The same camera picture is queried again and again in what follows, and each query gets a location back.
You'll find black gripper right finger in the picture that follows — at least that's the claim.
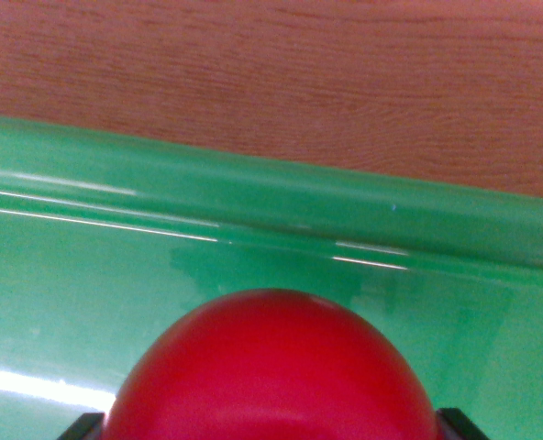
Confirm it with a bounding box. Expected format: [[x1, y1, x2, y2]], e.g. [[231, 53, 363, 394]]
[[434, 406, 489, 440]]

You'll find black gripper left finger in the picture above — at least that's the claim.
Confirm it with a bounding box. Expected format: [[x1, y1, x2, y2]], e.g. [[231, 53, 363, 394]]
[[56, 412, 105, 440]]

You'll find red toy apple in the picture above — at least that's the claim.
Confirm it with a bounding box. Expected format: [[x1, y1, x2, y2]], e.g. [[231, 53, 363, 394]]
[[100, 287, 440, 440]]

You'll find green plastic bin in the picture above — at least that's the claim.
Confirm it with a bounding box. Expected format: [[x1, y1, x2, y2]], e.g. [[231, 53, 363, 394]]
[[0, 112, 543, 440]]

